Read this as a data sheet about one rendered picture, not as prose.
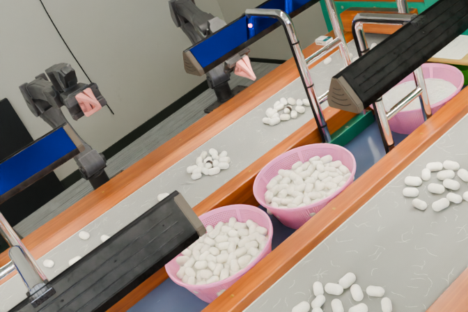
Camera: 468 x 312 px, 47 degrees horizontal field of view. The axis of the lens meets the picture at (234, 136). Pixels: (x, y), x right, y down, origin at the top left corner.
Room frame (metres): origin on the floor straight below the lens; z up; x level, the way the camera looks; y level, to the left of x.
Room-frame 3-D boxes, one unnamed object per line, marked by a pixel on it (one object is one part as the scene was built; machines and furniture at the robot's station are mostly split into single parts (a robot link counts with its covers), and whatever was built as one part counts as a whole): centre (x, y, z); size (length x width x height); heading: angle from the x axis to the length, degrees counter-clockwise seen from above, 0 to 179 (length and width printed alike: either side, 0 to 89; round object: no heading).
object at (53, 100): (1.55, 0.39, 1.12); 0.12 x 0.09 x 0.12; 30
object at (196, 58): (1.51, -0.25, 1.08); 0.62 x 0.08 x 0.07; 115
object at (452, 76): (1.33, -0.52, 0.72); 0.27 x 0.27 x 0.10
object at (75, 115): (1.46, 0.35, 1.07); 0.10 x 0.07 x 0.07; 120
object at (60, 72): (1.46, 0.35, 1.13); 0.07 x 0.06 x 0.11; 120
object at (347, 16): (1.76, -0.62, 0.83); 0.30 x 0.06 x 0.07; 25
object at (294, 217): (1.15, -0.12, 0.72); 0.27 x 0.27 x 0.10
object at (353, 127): (1.44, -0.28, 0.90); 0.20 x 0.19 x 0.45; 115
